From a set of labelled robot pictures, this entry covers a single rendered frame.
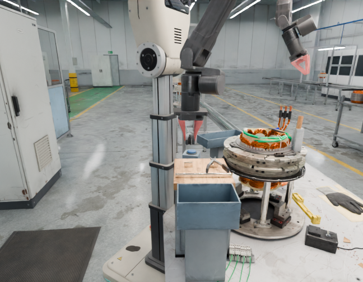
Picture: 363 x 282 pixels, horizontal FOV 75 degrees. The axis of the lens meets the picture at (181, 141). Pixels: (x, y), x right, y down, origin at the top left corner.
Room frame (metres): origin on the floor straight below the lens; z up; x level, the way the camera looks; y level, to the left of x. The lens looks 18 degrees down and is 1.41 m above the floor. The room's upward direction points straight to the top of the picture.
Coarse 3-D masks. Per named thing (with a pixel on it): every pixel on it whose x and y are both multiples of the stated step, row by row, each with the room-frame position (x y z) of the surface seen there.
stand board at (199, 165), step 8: (176, 160) 0.82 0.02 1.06; (184, 160) 0.82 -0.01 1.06; (192, 160) 0.82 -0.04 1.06; (200, 160) 0.82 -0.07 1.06; (208, 160) 0.82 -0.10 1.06; (224, 160) 0.83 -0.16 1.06; (176, 168) 0.75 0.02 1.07; (184, 168) 0.75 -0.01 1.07; (192, 168) 0.75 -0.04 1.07; (200, 168) 0.75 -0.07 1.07; (216, 168) 0.75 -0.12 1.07; (176, 184) 0.64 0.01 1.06
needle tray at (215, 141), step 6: (216, 132) 1.22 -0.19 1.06; (222, 132) 1.24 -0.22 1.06; (228, 132) 1.25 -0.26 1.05; (234, 132) 1.27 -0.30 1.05; (240, 132) 1.23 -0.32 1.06; (198, 138) 1.16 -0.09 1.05; (204, 138) 1.10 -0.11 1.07; (210, 138) 1.20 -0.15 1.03; (216, 138) 1.22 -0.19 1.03; (222, 138) 1.11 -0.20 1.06; (204, 144) 1.10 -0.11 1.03; (210, 144) 1.08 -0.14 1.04; (216, 144) 1.10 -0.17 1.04; (222, 144) 1.11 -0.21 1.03; (210, 150) 1.19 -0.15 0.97; (216, 150) 1.13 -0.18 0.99; (222, 150) 1.13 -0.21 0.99; (210, 156) 1.18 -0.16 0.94; (216, 156) 1.13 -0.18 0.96
